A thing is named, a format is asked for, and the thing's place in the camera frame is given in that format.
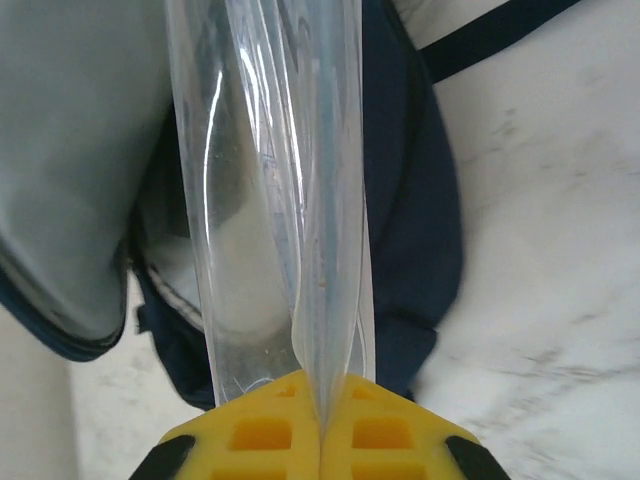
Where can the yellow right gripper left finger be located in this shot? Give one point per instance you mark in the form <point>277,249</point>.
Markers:
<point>240,440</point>

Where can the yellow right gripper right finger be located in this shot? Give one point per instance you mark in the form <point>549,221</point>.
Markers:
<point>400,440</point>

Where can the clear plastic bag with pens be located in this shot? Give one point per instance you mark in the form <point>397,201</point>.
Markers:
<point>280,200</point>

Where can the navy blue student backpack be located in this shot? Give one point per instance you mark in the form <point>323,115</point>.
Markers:
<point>415,225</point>

